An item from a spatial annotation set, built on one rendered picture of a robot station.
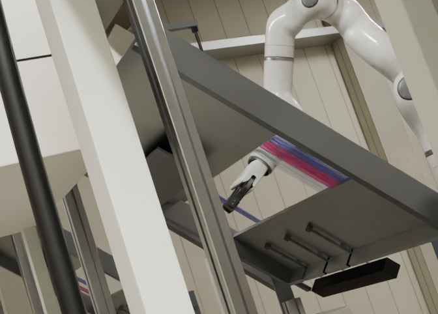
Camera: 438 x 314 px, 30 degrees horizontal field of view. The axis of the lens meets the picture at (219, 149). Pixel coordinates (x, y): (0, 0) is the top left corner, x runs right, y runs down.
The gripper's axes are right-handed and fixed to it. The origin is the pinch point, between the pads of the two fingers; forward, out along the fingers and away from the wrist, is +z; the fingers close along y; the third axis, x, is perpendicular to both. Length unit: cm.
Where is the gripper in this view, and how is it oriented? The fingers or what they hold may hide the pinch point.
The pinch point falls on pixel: (230, 204)
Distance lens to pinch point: 240.0
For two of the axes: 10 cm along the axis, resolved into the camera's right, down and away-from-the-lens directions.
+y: 3.3, -2.8, -9.0
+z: -5.6, 7.1, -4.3
